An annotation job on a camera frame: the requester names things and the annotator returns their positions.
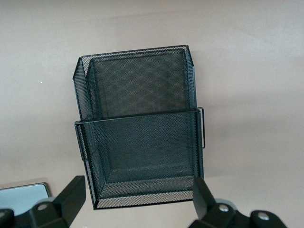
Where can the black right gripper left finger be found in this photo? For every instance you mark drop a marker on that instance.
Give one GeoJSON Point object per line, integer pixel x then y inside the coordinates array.
{"type": "Point", "coordinates": [69, 202]}

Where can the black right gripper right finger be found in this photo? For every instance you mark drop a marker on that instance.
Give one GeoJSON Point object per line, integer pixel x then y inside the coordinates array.
{"type": "Point", "coordinates": [204, 202]}

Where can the silver laptop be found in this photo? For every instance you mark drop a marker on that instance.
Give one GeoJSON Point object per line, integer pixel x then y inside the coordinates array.
{"type": "Point", "coordinates": [21, 194]}

